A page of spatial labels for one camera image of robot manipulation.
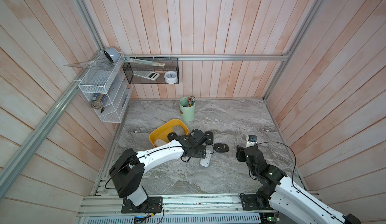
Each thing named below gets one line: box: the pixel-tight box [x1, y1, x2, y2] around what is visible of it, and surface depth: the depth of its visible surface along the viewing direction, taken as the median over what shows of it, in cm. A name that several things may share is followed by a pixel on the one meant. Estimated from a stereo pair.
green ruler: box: [124, 57, 166, 67], surface depth 92 cm
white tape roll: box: [163, 70, 178, 84], surface depth 97 cm
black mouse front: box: [213, 143, 230, 153], surface depth 92 cm
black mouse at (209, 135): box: [204, 131, 214, 146], surface depth 99 cm
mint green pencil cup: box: [179, 96, 196, 123], surface depth 103 cm
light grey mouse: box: [171, 125, 186, 137], surface depth 101 cm
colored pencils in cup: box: [185, 95, 196, 107], surface depth 100 cm
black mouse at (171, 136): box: [167, 132, 178, 142], surface depth 99 cm
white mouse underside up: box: [200, 149, 213, 168], surface depth 87 cm
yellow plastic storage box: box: [148, 118, 189, 148], surface depth 100 cm
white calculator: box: [133, 70, 160, 81], surface depth 100 cm
